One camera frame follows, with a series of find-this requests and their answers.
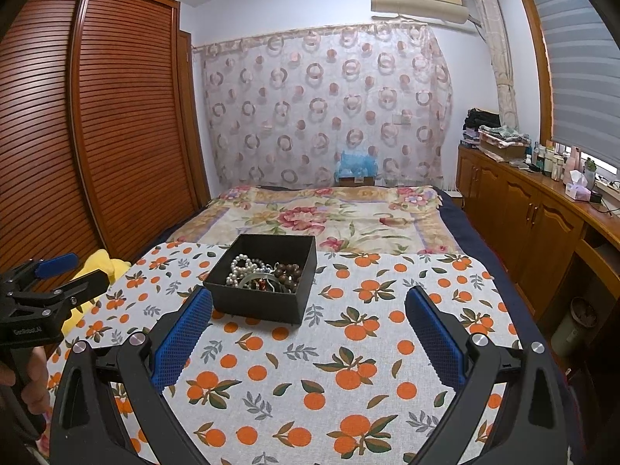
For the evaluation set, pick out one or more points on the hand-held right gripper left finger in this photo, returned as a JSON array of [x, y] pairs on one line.
[[181, 339]]

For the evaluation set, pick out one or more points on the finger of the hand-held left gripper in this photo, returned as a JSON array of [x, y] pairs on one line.
[[58, 264], [92, 283]]

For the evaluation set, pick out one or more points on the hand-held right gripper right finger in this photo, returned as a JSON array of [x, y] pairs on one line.
[[436, 339]]

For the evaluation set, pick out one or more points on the black box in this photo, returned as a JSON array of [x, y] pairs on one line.
[[256, 307]]

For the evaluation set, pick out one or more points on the pale green jade bangle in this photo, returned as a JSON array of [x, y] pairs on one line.
[[244, 279]]

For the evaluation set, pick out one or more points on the person's left hand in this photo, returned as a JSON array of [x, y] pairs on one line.
[[38, 382]]

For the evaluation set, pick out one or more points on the yellow cloth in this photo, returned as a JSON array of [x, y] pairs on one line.
[[104, 264]]

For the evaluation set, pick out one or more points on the dark blue bed sheet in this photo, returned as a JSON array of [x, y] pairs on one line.
[[474, 252]]

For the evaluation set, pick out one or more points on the orange fruit print cloth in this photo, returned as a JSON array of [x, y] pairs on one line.
[[310, 344]]

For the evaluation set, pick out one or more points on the grey trash bin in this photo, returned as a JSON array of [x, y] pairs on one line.
[[574, 327]]

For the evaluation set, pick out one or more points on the long wooden cabinet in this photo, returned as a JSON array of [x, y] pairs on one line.
[[523, 203]]

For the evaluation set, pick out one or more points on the brown slatted wooden wardrobe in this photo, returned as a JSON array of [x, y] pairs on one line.
[[121, 106]]

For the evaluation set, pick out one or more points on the brown cardboard box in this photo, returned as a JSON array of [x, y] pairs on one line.
[[356, 180]]

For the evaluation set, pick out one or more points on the pink tissue box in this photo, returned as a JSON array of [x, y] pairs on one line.
[[575, 189]]

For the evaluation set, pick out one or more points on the stack of folded clothes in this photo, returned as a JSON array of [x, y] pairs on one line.
[[499, 138]]

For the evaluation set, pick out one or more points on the row of cosmetic bottles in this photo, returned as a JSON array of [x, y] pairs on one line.
[[547, 160]]

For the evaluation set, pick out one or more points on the pink bottle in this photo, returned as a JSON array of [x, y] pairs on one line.
[[577, 160]]

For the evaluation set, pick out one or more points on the beige patterned side curtain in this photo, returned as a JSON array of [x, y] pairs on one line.
[[499, 58]]

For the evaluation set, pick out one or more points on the grey striped window blind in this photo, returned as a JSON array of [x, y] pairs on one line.
[[576, 68]]

